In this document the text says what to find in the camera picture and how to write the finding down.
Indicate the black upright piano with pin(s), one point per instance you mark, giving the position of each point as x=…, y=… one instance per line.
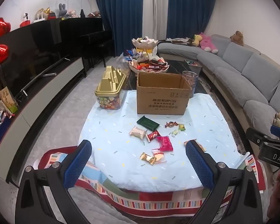
x=84, y=31

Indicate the grey television cabinet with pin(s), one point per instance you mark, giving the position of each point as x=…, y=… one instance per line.
x=37, y=107

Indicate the brown twist-wrapped candy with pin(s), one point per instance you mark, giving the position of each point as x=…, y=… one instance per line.
x=170, y=124

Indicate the small red snack packet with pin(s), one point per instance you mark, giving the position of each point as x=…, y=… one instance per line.
x=153, y=135

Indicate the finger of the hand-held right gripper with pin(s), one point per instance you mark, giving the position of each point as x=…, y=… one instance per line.
x=255, y=135
x=279, y=130

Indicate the white router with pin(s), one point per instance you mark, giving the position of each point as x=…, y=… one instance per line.
x=41, y=19

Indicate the black metronome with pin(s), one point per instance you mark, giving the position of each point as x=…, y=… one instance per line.
x=82, y=14

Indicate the grey rabbit plush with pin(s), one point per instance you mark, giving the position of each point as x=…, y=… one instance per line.
x=63, y=10

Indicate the light blue confetti tablecloth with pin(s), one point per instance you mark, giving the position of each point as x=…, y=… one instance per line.
x=121, y=130

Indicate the gold foil ornament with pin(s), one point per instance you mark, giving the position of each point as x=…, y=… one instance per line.
x=44, y=11

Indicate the white security camera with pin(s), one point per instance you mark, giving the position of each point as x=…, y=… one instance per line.
x=26, y=16

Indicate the pink doll plush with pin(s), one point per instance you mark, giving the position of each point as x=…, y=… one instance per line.
x=73, y=14

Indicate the pile of assorted snack packets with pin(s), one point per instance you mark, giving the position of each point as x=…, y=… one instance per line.
x=144, y=39
x=149, y=64

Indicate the person's right hand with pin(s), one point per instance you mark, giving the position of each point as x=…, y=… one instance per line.
x=279, y=191

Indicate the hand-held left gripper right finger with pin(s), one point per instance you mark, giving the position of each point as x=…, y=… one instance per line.
x=199, y=165

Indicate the yellow plastic object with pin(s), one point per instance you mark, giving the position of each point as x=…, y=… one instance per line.
x=143, y=50

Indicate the brown cardboard box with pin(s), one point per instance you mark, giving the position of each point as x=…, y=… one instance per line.
x=163, y=100

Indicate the clear jar of brown nuts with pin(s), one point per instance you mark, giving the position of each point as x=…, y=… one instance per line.
x=191, y=79

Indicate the gold candy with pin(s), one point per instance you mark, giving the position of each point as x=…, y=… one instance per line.
x=147, y=158

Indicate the pale green candy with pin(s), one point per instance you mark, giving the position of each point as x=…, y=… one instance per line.
x=175, y=133

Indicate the heap of blue snack packets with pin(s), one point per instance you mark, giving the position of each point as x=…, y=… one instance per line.
x=130, y=54

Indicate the orange cream snack packet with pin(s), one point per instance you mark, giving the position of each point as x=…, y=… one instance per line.
x=202, y=148

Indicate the grey curved sofa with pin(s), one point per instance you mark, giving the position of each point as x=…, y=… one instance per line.
x=247, y=74

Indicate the brown plush toy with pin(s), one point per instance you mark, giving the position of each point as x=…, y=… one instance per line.
x=237, y=37

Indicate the brown and white cloth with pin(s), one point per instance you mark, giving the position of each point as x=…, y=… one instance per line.
x=180, y=40

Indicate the clear red-edged snack packet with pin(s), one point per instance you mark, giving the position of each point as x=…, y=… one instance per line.
x=160, y=156

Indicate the dark green snack packet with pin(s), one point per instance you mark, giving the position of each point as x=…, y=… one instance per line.
x=148, y=123

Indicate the blue curtain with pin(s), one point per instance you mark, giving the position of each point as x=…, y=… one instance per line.
x=193, y=7
x=121, y=11

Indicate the yellow plush toy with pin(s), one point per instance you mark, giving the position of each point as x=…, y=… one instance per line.
x=197, y=39

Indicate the bright pink snack packet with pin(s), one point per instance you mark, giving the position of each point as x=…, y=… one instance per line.
x=165, y=143

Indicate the beige pink snack packet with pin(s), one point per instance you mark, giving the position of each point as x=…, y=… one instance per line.
x=137, y=132

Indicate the small red box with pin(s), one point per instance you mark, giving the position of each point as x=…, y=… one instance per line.
x=52, y=16

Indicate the white sheer curtain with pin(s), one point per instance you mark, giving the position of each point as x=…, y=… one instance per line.
x=157, y=7

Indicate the black curved television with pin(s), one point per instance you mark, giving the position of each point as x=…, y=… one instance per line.
x=32, y=53

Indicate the two-tier white bowl stand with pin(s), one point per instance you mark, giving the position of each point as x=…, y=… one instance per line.
x=144, y=42

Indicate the gold-lidded clear candy jar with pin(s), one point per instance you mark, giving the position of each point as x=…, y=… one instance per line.
x=109, y=81

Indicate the blue box of packets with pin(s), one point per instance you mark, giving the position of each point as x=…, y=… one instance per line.
x=1, y=128

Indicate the grey bin of small toys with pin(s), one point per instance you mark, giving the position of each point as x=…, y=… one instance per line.
x=193, y=63

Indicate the black piano bench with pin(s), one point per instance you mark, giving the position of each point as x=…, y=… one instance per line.
x=102, y=49

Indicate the green and yellow gift box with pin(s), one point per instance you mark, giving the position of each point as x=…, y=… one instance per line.
x=8, y=100

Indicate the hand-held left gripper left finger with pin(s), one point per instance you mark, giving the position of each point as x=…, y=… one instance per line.
x=77, y=161

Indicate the pink plush toy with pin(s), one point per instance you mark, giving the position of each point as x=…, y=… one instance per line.
x=207, y=43

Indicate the clear bag of peanuts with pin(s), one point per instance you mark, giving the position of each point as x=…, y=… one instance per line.
x=123, y=66

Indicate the green yellow candy packet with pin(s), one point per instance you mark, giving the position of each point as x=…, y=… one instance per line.
x=182, y=127

